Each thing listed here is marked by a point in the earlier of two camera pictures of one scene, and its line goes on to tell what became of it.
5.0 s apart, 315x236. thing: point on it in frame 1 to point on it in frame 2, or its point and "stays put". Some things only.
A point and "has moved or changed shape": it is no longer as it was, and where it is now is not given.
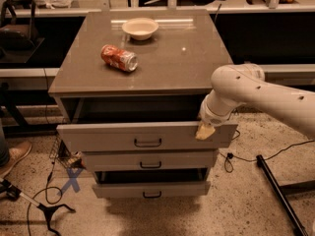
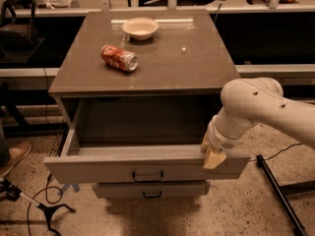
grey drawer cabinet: (128, 92) stays put
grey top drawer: (137, 124) has moved or changed shape
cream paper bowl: (141, 29) stays put
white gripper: (213, 118) to (219, 140)
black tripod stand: (13, 194) stays put
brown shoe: (16, 153) stays put
